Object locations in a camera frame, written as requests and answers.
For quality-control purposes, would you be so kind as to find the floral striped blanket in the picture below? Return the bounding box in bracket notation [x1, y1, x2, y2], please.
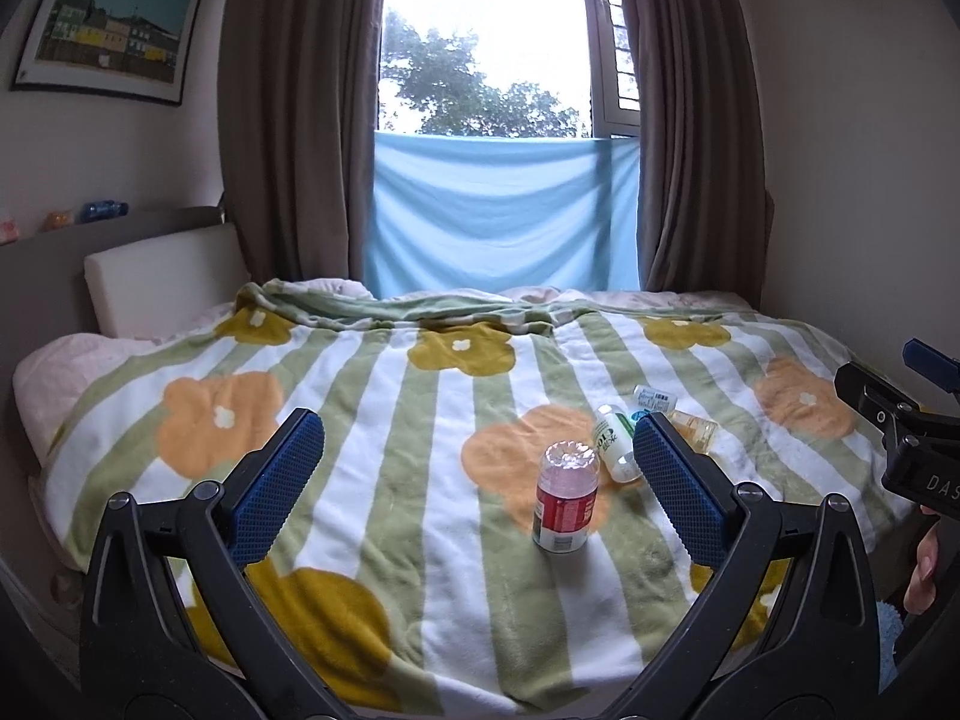
[37, 277, 912, 717]

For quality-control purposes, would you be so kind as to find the light blue fluffy cloth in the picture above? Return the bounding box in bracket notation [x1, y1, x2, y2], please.
[873, 598, 906, 685]

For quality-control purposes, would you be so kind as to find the brown curtain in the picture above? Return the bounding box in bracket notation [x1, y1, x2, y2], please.
[609, 0, 775, 293]
[217, 0, 393, 299]

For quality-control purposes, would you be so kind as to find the green label white bottle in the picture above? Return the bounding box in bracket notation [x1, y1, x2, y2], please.
[592, 403, 644, 483]

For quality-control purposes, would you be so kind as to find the red label plastic bottle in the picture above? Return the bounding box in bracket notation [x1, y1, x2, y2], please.
[532, 440, 602, 554]

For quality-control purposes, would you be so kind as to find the person's right hand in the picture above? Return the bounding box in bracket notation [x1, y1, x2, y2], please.
[903, 522, 944, 614]

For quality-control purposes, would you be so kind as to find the grey bed headboard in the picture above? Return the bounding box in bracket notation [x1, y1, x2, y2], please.
[0, 202, 235, 391]

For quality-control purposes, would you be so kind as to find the cream headboard cushion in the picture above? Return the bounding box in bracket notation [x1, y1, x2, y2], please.
[83, 223, 253, 339]

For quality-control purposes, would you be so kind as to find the framed houses picture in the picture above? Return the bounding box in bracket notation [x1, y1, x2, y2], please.
[9, 0, 205, 107]

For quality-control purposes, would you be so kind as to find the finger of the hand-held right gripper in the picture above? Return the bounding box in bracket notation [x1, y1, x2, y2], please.
[902, 339, 960, 395]
[834, 361, 940, 452]

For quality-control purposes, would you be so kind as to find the small clear blue-label bottle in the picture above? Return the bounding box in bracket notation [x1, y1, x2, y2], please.
[631, 383, 673, 421]

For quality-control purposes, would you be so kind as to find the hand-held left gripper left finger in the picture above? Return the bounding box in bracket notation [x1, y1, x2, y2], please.
[79, 408, 355, 720]

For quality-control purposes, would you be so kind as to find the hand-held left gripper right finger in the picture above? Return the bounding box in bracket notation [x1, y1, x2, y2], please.
[606, 411, 899, 720]

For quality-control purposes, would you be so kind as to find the small yellow liquid bottle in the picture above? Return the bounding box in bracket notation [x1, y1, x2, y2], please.
[666, 409, 720, 455]

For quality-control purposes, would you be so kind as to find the brown window frame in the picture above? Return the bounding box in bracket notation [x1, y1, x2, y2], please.
[576, 0, 643, 140]

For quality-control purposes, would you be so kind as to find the pale pink pillow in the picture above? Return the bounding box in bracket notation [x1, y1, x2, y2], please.
[13, 300, 235, 460]

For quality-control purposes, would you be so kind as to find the green tree outside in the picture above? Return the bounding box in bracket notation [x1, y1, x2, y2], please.
[379, 7, 593, 140]

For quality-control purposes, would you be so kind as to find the blue plastic bottle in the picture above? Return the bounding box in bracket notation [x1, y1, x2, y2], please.
[78, 198, 130, 225]

